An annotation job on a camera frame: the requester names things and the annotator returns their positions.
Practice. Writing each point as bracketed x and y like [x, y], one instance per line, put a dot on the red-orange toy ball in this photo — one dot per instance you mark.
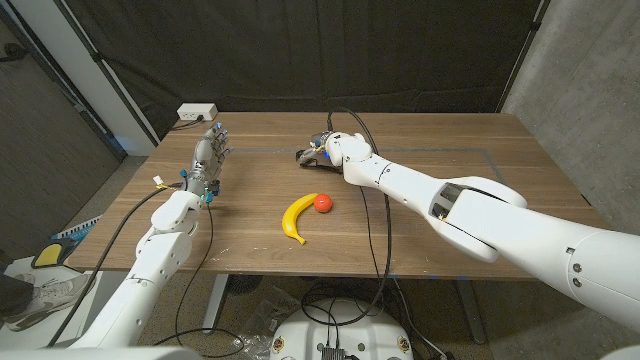
[323, 203]

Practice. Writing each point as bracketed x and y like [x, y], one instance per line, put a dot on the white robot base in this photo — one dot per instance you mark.
[345, 335]

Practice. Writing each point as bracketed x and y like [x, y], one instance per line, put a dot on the white table leg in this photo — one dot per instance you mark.
[216, 305]

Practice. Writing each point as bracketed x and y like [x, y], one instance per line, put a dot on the black backdrop stand pole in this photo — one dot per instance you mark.
[107, 72]
[525, 52]

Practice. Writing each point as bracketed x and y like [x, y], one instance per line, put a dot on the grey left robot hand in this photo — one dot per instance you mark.
[207, 160]

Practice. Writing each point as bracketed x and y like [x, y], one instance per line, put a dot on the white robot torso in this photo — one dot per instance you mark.
[100, 354]

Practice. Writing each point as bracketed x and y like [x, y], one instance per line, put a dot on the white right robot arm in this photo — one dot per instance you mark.
[500, 220]

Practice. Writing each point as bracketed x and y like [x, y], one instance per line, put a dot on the clear plastic bag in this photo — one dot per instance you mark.
[265, 320]

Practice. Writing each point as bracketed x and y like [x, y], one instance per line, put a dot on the white power strip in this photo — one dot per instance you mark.
[197, 111]

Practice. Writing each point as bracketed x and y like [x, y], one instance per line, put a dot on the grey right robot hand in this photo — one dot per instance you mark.
[317, 140]

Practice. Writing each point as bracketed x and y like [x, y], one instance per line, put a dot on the grey sneaker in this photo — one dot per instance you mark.
[50, 300]

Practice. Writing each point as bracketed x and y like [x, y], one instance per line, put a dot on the black finned module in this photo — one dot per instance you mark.
[332, 353]

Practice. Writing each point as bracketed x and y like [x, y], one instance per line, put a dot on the yellow toy banana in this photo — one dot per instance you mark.
[292, 215]

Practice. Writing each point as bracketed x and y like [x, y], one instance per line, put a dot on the yellow and black floor object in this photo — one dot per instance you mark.
[50, 254]

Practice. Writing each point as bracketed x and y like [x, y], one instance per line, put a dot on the black backdrop curtain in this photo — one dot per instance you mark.
[320, 50]

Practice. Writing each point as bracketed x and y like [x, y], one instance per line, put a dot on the blue and white floor object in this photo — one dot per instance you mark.
[75, 231]

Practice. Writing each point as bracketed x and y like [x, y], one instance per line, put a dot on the grey table leg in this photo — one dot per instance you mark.
[471, 312]

